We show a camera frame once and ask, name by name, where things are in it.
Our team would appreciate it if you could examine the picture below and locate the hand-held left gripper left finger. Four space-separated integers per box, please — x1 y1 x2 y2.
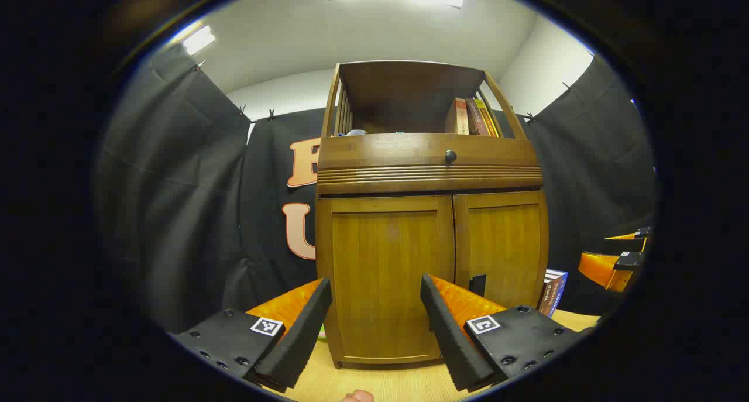
167 276 334 394

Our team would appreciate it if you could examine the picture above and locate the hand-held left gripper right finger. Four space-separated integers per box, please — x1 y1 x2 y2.
420 273 596 392

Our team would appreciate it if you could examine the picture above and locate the wooden cabinet door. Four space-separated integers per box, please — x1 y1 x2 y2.
316 194 456 366
453 190 549 310

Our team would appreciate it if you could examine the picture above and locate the wooden double-door shoe cabinet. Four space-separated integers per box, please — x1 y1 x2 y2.
315 60 551 370

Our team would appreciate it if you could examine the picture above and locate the wooden cabinet drawer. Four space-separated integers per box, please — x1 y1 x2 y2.
319 134 539 170

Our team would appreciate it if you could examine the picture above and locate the blue spine book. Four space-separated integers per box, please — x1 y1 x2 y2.
550 269 569 312

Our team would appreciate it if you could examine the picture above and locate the brown spine book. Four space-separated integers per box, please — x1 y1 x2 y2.
538 272 558 318

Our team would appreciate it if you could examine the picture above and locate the maroon book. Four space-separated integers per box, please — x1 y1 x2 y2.
465 98 491 137

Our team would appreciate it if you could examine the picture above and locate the black backdrop cloth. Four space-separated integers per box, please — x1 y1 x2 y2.
97 42 659 335

